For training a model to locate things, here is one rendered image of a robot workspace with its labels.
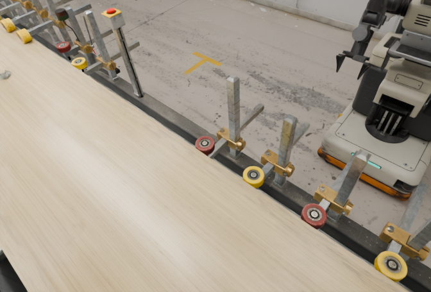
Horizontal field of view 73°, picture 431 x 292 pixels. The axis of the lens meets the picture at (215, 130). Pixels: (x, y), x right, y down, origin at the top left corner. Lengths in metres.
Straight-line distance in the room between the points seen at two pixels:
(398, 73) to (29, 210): 1.76
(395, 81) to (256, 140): 1.10
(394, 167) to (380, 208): 0.31
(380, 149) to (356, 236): 0.98
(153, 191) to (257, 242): 0.41
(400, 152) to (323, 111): 0.78
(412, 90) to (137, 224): 1.46
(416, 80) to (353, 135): 0.61
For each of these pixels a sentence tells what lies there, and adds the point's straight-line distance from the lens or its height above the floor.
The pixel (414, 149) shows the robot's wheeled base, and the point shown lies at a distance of 2.27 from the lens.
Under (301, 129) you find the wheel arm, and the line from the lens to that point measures 1.37.
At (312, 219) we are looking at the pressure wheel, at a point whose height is 0.91.
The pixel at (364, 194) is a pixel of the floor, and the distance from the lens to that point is 2.28.
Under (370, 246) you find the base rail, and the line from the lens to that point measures 1.31.
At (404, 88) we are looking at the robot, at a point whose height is 0.80.
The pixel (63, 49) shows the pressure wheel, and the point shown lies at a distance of 2.11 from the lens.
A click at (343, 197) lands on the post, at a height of 0.88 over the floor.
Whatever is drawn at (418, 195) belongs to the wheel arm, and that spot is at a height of 0.83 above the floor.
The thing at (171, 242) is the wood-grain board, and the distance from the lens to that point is 1.03.
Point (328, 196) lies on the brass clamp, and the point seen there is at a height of 0.83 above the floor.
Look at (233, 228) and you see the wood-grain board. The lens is 1.02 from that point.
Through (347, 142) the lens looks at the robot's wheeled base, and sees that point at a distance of 2.15.
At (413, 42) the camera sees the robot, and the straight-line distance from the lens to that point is 1.66.
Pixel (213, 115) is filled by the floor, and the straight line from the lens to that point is 2.61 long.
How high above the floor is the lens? 1.84
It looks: 48 degrees down
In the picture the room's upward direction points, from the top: 6 degrees counter-clockwise
